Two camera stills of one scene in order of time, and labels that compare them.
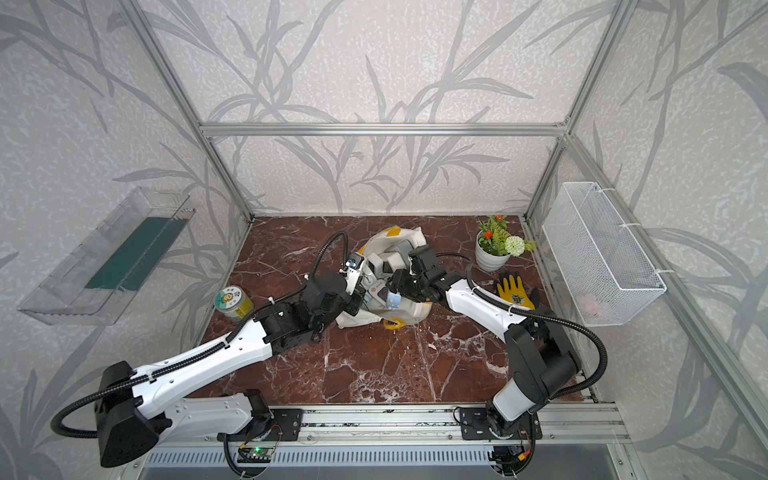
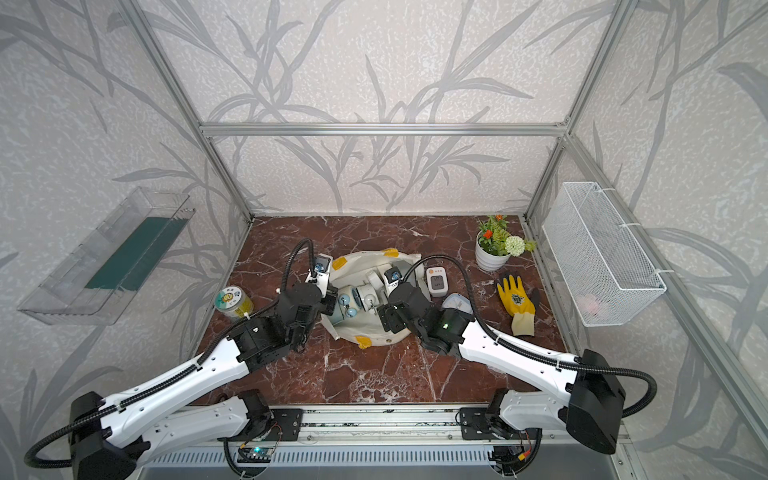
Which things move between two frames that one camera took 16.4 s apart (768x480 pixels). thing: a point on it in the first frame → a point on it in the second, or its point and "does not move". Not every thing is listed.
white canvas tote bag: x=383 y=255 → x=367 y=329
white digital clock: x=375 y=264 → x=375 y=280
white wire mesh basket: x=605 y=272 does not move
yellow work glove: x=515 y=292 does not move
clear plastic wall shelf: x=104 y=276 does not move
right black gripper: x=398 y=281 → x=386 y=317
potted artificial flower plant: x=494 y=245 does not move
